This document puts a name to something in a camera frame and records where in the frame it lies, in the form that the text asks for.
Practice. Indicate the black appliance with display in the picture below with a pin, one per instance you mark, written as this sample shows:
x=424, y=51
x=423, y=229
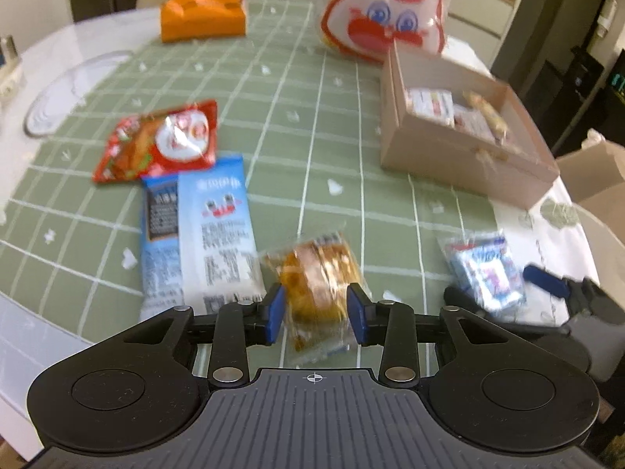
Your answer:
x=616, y=83

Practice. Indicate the red snack packet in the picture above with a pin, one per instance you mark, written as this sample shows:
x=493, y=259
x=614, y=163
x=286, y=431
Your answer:
x=161, y=144

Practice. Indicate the orange carton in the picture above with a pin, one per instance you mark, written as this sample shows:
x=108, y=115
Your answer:
x=202, y=14

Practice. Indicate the white wall dispenser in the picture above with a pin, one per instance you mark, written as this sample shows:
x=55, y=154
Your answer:
x=607, y=17

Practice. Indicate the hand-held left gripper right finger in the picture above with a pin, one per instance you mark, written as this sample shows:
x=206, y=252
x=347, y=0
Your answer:
x=356, y=315

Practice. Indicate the green checked tablecloth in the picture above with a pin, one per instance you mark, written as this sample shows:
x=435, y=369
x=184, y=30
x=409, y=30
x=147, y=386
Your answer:
x=312, y=156

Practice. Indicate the small blue white snack packet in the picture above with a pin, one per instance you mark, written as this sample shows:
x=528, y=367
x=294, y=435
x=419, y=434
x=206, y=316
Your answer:
x=488, y=273

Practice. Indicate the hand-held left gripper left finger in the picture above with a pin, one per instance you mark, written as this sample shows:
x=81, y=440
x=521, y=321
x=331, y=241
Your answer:
x=273, y=315

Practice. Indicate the pink cardboard box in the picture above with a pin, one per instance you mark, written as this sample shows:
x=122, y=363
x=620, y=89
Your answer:
x=439, y=161

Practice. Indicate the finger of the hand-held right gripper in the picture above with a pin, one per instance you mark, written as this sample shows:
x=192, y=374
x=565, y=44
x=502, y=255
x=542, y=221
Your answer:
x=464, y=298
x=544, y=278

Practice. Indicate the rabbit face snack bag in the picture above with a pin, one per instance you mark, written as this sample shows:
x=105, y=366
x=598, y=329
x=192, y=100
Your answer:
x=385, y=10

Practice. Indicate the pale yellow snack packet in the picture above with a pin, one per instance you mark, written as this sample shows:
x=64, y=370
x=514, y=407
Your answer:
x=490, y=112

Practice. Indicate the clear glass turntable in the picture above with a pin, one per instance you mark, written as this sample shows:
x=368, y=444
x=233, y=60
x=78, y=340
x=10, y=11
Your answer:
x=68, y=93

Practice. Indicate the yellow orange snack packet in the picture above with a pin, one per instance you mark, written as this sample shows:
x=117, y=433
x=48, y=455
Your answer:
x=317, y=278

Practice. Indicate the white red-print snack packet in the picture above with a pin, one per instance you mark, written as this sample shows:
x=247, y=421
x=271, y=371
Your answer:
x=430, y=105
x=473, y=122

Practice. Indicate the open cardboard carton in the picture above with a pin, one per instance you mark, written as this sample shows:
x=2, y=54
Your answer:
x=595, y=176

